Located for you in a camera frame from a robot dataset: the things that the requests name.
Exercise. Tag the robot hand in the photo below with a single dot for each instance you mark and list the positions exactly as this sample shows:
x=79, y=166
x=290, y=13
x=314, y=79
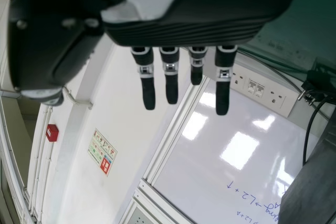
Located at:
x=65, y=19

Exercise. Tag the red fire alarm box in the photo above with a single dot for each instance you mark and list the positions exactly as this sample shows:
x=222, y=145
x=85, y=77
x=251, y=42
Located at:
x=52, y=132

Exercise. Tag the safety sign sticker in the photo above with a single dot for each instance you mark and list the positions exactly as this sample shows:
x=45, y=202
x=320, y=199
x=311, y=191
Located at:
x=103, y=152

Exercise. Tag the white conduit pipes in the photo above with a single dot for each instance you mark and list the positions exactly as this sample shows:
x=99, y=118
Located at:
x=39, y=161

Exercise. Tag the white socket strip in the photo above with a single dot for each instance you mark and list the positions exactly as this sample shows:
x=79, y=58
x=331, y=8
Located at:
x=265, y=90

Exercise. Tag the white whiteboard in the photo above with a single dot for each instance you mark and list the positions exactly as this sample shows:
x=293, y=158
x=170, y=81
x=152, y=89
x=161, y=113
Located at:
x=236, y=169

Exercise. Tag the black plug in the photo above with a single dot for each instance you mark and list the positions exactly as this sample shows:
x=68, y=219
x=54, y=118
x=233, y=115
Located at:
x=316, y=82

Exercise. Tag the grey metal cabinet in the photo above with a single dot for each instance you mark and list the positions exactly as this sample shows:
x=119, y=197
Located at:
x=315, y=187

